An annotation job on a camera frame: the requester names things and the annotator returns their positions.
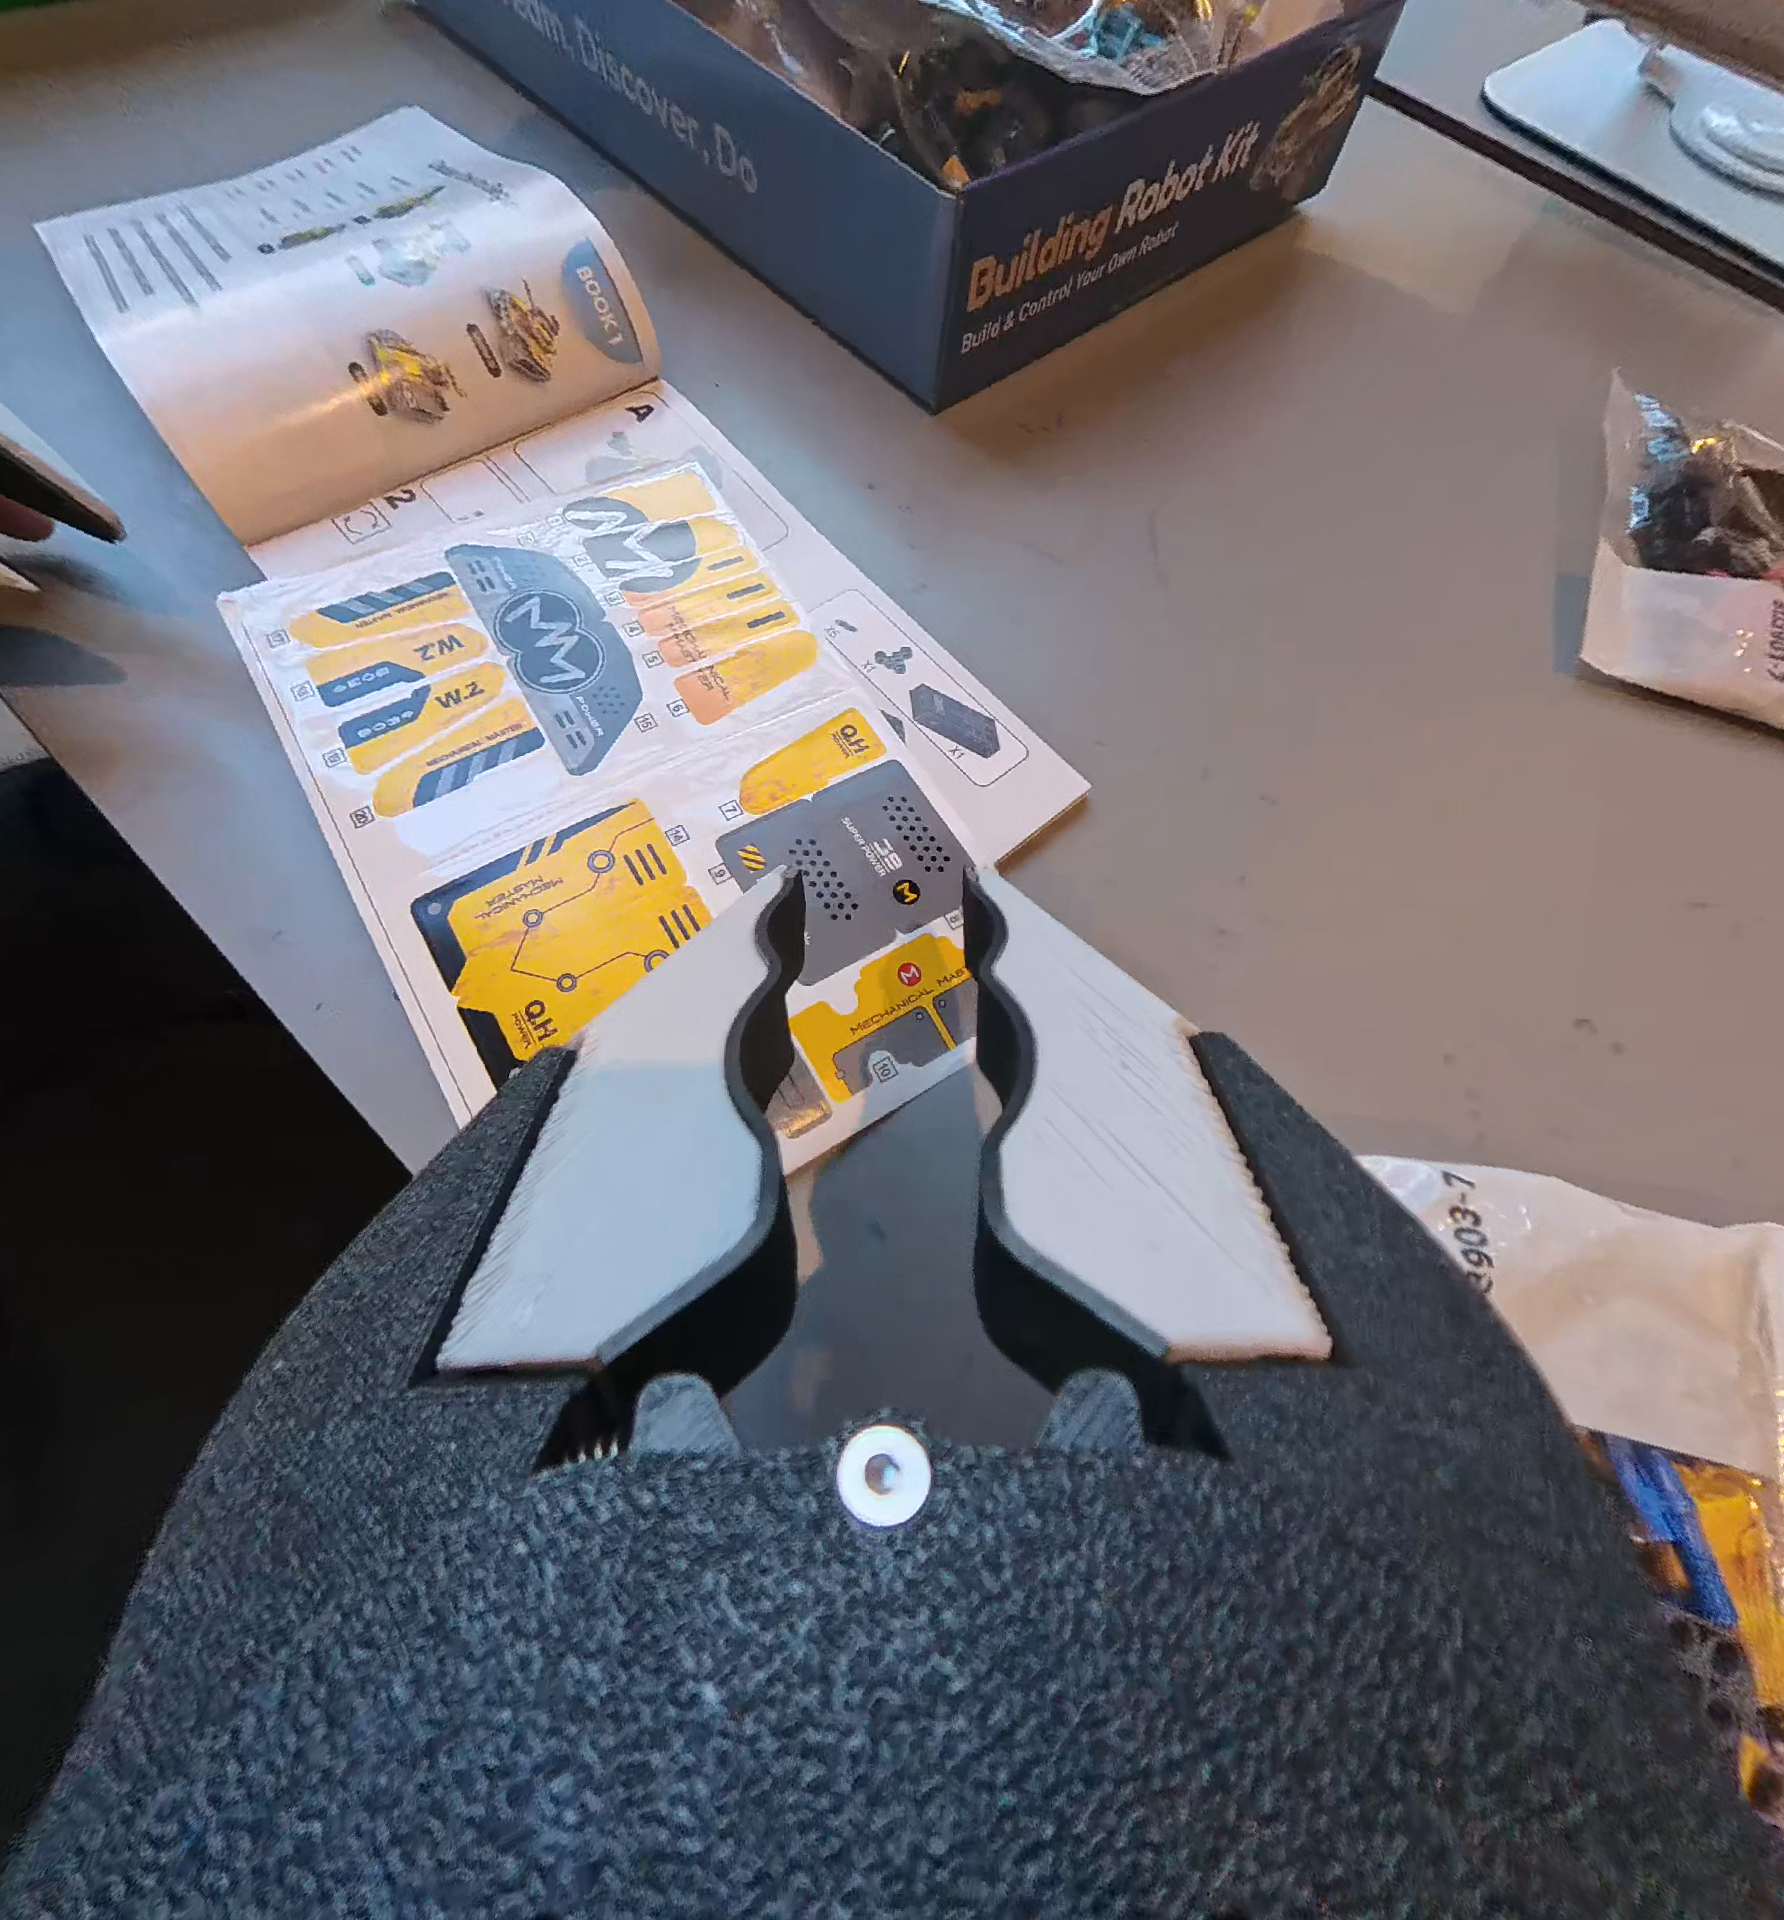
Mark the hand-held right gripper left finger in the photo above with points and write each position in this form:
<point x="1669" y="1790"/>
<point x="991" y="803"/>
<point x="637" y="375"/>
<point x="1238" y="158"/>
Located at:
<point x="606" y="1201"/>

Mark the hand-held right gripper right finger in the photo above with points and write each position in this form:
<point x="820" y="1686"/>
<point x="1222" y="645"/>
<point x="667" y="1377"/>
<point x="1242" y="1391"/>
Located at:
<point x="1161" y="1201"/>

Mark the yellow grey sticker sheet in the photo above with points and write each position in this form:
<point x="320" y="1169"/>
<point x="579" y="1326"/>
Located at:
<point x="533" y="900"/>

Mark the white instruction booklet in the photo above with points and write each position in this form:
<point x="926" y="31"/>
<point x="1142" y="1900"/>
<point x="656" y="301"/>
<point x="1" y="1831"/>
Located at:
<point x="307" y="301"/>

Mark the small clear bag of parts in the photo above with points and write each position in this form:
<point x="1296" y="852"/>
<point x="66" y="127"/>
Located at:
<point x="1613" y="1319"/>

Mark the blue cardboard kit box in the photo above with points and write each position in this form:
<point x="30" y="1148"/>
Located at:
<point x="1102" y="225"/>

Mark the clear bag of yellow parts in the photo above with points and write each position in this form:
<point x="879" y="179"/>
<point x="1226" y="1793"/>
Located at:
<point x="984" y="59"/>

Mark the black cloth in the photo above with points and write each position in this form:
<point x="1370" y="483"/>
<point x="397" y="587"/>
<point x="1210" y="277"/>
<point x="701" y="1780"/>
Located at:
<point x="111" y="1201"/>

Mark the clear bag of dark parts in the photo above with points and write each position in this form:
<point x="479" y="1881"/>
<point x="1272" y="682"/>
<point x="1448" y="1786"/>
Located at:
<point x="1703" y="645"/>

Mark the white computer mouse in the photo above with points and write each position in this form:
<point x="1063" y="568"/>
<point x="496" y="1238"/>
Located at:
<point x="1584" y="105"/>

